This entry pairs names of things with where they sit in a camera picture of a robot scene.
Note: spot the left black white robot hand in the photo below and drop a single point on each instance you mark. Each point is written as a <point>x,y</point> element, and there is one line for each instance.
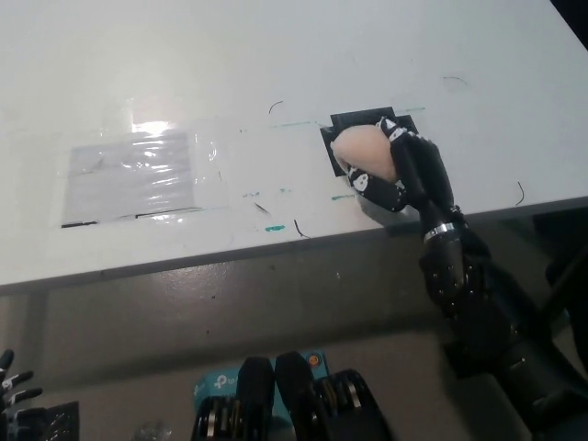
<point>11,383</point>

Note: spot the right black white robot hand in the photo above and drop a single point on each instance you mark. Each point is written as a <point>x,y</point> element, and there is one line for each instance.
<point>425,170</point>

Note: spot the pink dumpling squeeze toy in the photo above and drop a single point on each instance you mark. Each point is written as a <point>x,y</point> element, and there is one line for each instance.
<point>365,151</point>

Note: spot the black mask patch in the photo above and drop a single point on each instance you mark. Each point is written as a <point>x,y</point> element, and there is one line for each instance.
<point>349,120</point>

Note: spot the crumpled clear plastic piece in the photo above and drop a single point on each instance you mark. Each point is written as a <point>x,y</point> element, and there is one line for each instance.
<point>154,433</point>

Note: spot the teal box with white logo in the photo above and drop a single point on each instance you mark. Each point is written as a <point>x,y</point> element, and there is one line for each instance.
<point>216,383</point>

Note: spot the clear plastic film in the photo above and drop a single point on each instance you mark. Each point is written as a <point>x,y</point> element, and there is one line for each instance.
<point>209,161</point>

